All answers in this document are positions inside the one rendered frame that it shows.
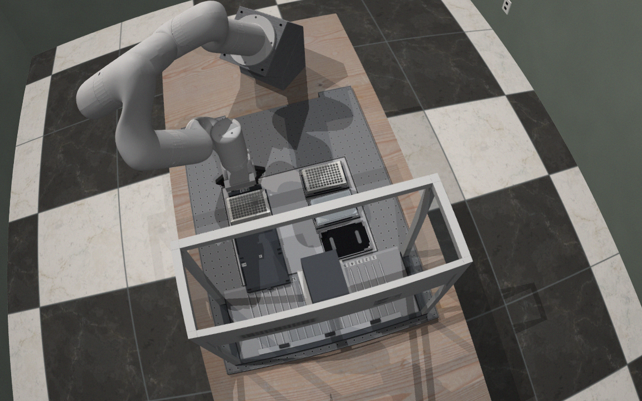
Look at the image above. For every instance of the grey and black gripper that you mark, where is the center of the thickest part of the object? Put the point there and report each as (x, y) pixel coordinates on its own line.
(251, 169)

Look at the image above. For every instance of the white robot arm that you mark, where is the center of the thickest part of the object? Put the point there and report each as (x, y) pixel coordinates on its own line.
(130, 82)

